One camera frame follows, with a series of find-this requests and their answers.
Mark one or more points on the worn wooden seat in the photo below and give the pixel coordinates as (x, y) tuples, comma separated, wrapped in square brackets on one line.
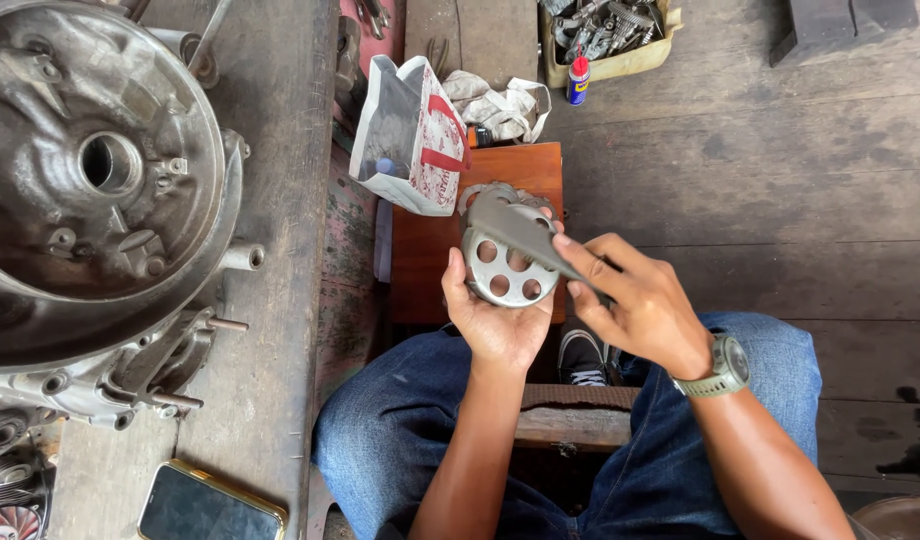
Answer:
[(572, 424)]

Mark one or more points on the person's right hand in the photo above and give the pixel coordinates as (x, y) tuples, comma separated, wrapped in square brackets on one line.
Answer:
[(647, 307)]

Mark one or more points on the person's blue jeans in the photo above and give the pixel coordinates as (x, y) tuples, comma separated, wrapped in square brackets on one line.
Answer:
[(385, 435)]

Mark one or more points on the large metal engine casing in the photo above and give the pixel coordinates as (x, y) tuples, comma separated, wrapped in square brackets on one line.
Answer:
[(92, 247)]

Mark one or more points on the small orange black tool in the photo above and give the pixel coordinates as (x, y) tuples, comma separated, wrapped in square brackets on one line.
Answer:
[(479, 136)]

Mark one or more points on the reddish-brown wooden stool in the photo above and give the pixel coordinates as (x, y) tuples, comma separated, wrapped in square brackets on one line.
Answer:
[(430, 255)]

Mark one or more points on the dark wooden block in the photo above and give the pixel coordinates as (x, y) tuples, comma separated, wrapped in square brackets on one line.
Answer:
[(835, 26)]

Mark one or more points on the metal file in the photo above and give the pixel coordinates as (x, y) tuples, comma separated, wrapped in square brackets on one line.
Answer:
[(516, 231)]

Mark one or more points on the crumpled white cloth bag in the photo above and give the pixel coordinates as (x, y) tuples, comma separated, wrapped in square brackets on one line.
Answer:
[(497, 105)]

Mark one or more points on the metal pliers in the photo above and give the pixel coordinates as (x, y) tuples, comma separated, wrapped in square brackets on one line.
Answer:
[(374, 15)]

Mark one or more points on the finned engine cooling fan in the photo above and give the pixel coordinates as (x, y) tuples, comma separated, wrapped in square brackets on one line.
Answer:
[(10, 502)]

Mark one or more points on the black sneaker white laces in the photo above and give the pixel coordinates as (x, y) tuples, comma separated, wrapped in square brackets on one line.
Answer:
[(581, 356)]

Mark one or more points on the blue bottle cap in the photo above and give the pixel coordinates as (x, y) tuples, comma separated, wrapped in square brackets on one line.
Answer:
[(386, 166)]

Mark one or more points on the cardboard box of metal parts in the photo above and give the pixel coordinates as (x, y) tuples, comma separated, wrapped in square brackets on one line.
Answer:
[(610, 37)]

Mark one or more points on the blue spray can red cap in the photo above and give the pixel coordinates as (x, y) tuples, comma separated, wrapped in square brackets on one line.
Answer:
[(578, 82)]

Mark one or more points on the smartphone with gold case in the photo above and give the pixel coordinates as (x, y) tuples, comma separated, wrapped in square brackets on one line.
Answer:
[(209, 506)]

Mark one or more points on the person's left hand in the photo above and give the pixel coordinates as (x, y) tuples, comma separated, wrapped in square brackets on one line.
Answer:
[(497, 330)]

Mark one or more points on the perforated metal clutch drum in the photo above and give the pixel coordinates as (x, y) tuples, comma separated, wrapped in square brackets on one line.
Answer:
[(505, 289)]

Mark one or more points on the thin metal rod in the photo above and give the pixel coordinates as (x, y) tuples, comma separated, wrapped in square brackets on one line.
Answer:
[(207, 34)]

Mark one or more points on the grey-green wristwatch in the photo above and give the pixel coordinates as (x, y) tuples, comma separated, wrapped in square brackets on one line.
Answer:
[(726, 367)]

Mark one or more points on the white paper bag red print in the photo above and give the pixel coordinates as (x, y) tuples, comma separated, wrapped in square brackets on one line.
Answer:
[(422, 142)]

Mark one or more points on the brown round bowl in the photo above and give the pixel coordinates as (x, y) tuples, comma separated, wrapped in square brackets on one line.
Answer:
[(899, 521)]

